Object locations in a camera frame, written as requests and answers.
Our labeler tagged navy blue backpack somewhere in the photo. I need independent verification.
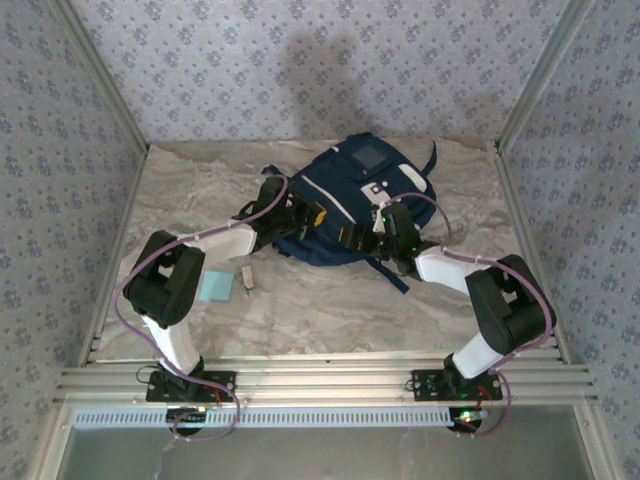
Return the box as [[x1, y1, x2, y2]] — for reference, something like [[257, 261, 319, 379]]
[[232, 132, 437, 294]]

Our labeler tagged light blue sticky note pad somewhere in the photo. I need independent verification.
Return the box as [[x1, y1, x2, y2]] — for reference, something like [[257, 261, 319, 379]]
[[198, 271, 235, 302]]

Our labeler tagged grey metal panel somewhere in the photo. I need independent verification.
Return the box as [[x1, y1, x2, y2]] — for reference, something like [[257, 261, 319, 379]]
[[37, 404, 619, 480]]

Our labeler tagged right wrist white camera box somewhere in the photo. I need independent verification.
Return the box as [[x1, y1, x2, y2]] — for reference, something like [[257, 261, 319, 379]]
[[370, 198, 402, 234]]

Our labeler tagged aluminium table side rail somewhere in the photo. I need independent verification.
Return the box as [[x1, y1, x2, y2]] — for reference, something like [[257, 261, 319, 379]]
[[78, 144, 150, 366], [494, 142, 572, 364]]

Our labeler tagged aluminium frame rail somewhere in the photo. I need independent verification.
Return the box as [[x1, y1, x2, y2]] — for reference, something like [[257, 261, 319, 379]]
[[54, 352, 599, 407]]

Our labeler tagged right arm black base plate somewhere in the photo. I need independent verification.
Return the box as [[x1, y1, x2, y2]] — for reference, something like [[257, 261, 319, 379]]
[[410, 368, 504, 403]]

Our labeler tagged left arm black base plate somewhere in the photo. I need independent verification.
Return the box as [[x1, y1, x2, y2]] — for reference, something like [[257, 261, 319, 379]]
[[145, 369, 237, 404]]

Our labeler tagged grey slotted cable duct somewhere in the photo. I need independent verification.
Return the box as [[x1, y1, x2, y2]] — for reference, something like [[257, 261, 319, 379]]
[[73, 405, 482, 430]]

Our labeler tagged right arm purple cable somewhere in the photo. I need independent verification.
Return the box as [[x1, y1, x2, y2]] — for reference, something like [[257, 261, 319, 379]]
[[383, 192, 556, 440]]

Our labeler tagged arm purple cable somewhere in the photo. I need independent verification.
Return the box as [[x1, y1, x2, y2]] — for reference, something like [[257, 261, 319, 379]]
[[383, 192, 556, 440], [113, 174, 292, 442]]

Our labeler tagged aluminium corner post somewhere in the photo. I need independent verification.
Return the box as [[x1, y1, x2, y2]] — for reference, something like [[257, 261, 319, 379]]
[[49, 0, 150, 151], [494, 0, 596, 151]]

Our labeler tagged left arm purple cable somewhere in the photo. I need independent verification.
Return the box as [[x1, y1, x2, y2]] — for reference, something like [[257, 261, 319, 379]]
[[113, 174, 292, 442]]

